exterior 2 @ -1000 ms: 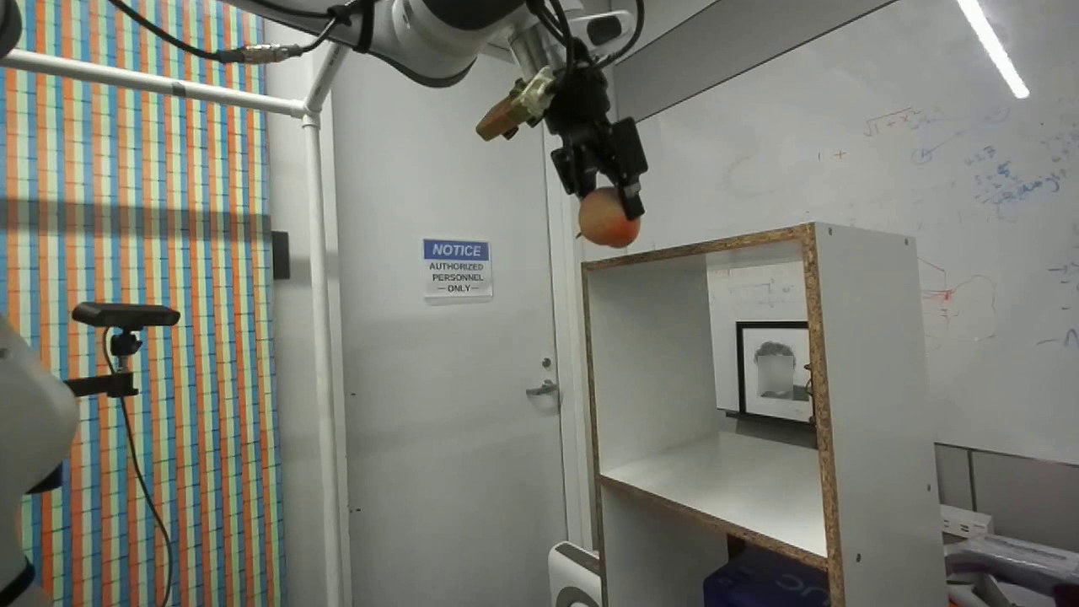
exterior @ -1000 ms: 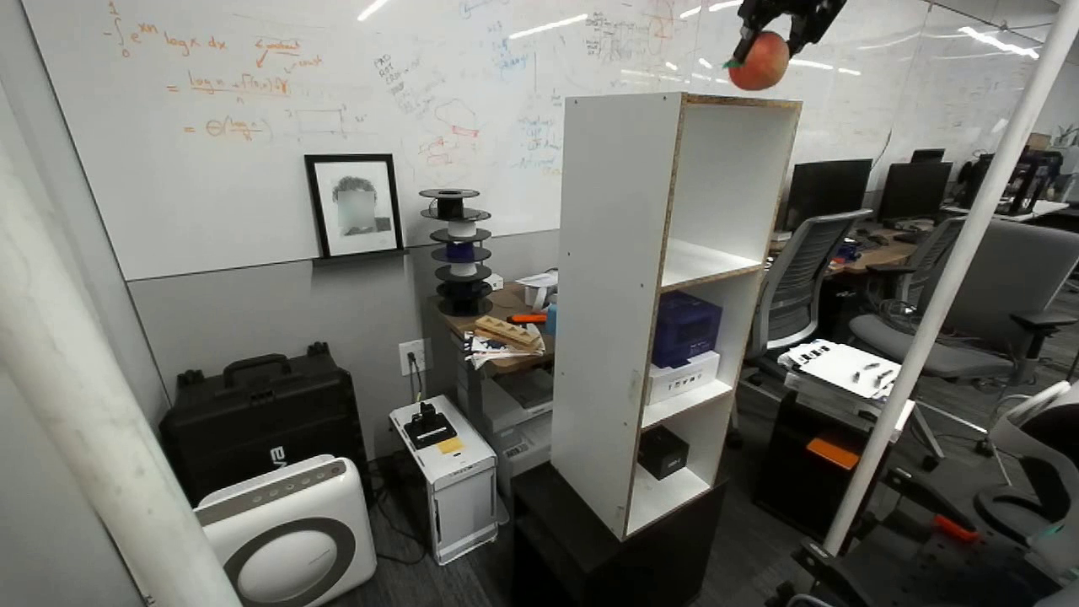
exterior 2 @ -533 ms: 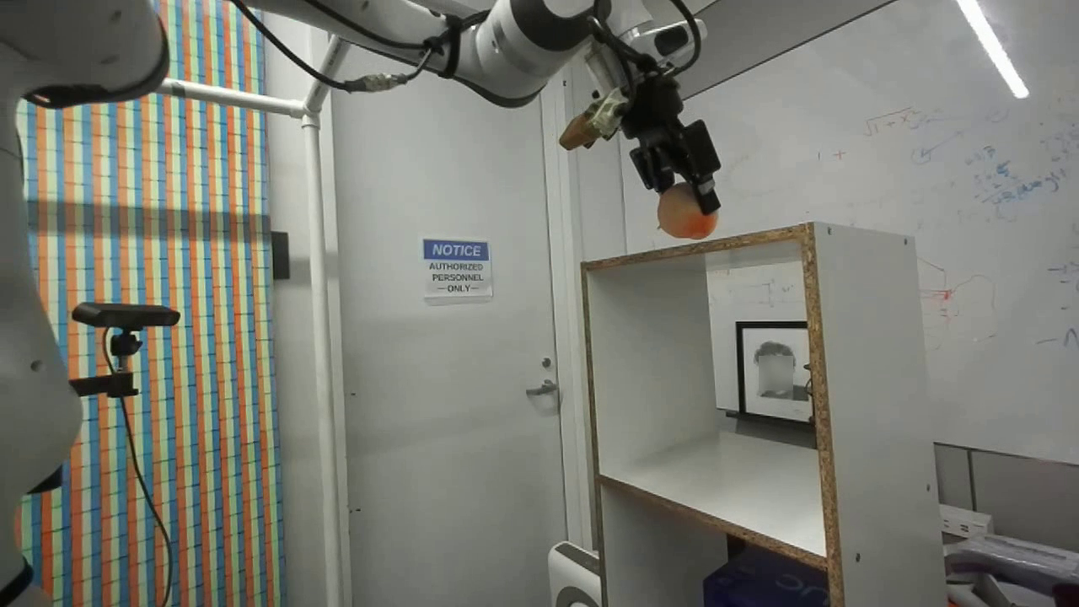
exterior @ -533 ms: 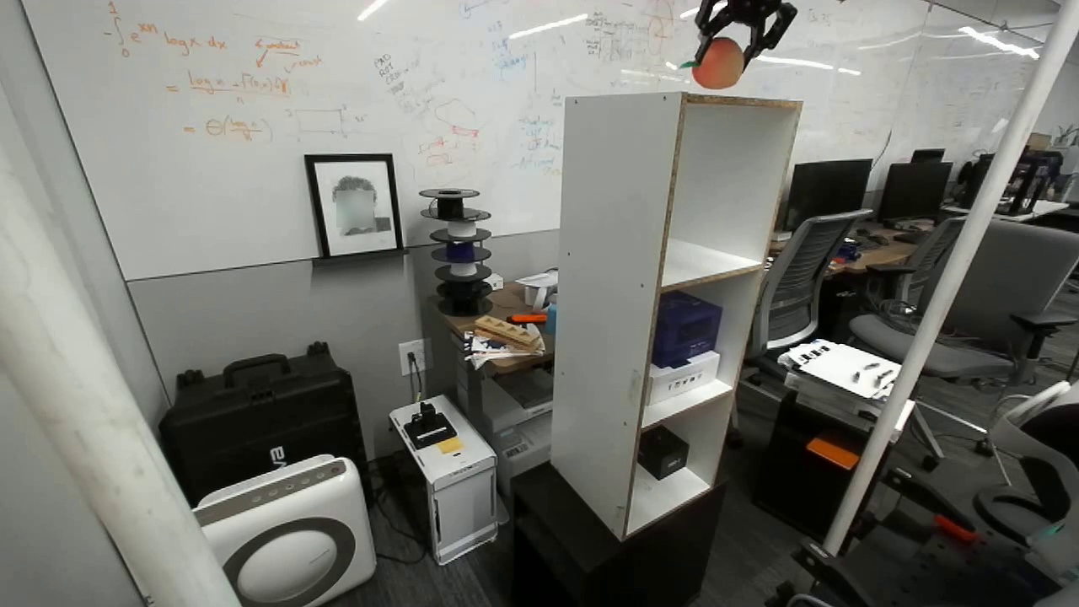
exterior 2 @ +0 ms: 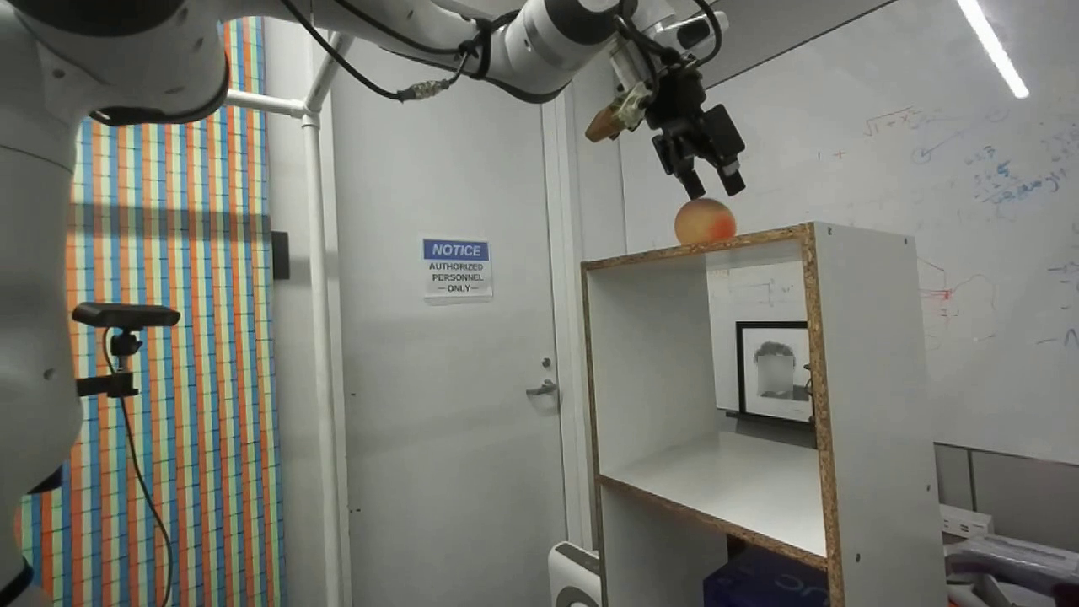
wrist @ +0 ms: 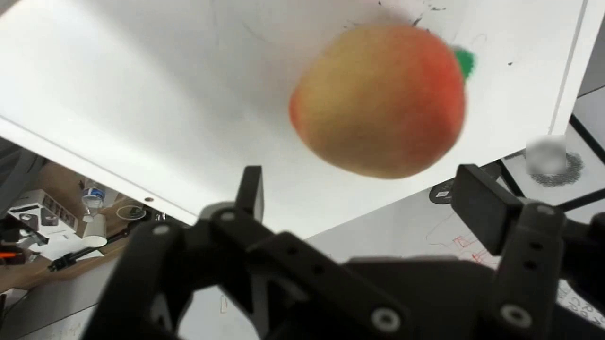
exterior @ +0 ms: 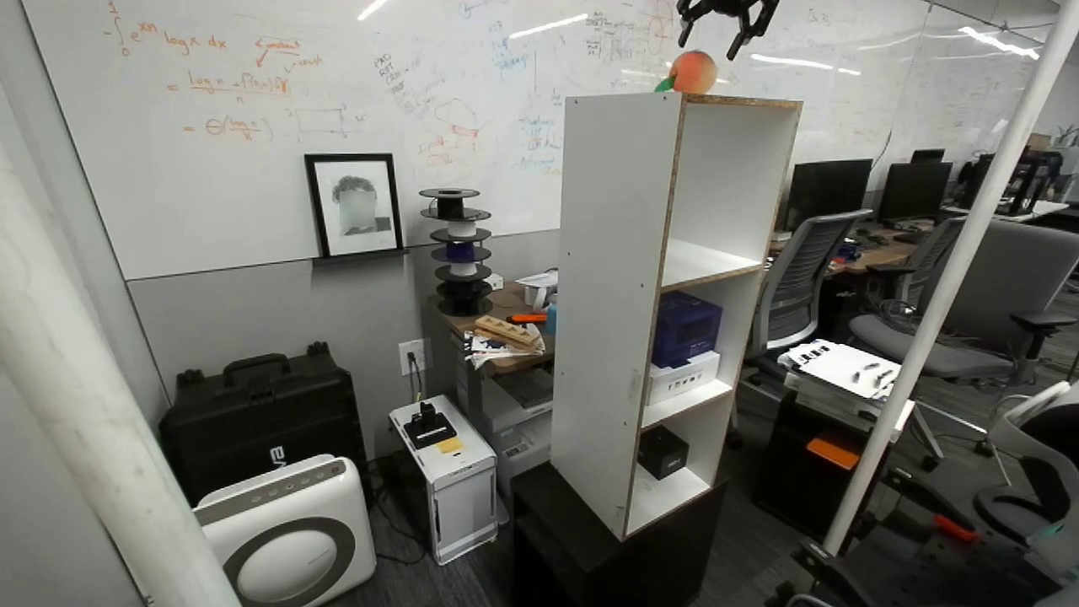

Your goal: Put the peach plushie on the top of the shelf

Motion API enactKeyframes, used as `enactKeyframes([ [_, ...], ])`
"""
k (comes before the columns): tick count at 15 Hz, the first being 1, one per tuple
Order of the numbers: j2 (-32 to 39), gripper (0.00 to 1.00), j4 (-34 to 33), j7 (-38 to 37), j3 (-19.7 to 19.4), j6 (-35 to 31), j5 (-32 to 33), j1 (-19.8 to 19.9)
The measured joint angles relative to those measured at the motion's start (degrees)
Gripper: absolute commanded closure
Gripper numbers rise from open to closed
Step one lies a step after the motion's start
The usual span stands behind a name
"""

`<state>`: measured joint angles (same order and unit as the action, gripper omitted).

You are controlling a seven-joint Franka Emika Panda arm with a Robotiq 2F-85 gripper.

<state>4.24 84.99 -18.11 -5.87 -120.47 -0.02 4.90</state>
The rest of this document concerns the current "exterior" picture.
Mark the orange and black tool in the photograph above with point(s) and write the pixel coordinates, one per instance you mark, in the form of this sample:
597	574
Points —
899	495

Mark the white computer tower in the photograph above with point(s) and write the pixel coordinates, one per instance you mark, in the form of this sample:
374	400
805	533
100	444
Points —
446	486

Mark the white and black chair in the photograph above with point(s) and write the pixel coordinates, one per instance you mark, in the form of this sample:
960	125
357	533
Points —
1040	472

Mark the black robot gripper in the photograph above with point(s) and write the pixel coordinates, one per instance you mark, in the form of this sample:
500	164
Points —
729	4

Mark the black framed portrait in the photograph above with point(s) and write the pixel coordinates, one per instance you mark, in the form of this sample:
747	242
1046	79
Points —
357	208

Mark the whiteboard with writing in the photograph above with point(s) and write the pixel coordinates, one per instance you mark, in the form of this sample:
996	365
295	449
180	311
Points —
283	103

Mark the black computer monitor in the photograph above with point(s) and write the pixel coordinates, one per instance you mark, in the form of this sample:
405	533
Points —
828	190
917	190

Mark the cluttered side table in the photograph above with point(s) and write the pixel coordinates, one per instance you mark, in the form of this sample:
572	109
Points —
509	338

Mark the thick white pole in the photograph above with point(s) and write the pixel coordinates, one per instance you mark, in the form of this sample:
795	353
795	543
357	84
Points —
86	394

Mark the black stand under shelf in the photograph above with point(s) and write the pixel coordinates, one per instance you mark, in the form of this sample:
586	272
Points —
603	557

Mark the black device on tower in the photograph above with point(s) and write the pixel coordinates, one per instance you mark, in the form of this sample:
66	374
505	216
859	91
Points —
431	427

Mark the grey upholstered office chair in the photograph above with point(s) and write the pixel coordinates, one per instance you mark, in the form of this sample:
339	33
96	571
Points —
989	290

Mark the peach plushie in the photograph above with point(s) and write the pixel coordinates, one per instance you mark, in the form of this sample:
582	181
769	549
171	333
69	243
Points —
693	72

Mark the black hard carrying case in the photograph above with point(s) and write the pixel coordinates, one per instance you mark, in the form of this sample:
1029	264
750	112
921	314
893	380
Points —
260	421

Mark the blue box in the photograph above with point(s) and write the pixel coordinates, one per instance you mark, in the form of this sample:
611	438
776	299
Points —
686	327

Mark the thin white diagonal pole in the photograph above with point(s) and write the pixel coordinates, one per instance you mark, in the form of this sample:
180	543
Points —
957	268

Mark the grey mesh office chair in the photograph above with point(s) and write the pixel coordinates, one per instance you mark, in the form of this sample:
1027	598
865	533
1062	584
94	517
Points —
805	281

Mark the white wall outlet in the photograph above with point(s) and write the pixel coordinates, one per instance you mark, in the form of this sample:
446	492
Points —
413	357

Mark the white panel with holes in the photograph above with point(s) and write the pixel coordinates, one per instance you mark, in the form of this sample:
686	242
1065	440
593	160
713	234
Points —
840	370

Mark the small black box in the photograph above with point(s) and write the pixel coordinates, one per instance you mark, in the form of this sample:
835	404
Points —
663	449

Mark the white wooden shelf unit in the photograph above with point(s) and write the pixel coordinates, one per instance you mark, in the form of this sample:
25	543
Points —
611	305

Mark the white round air purifier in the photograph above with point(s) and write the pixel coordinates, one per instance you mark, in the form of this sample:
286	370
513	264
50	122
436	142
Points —
293	533

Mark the white flat box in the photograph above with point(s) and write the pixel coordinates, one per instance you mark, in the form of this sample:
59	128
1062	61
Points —
684	376

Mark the stack of filament spools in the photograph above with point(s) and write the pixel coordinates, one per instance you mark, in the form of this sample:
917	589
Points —
461	252

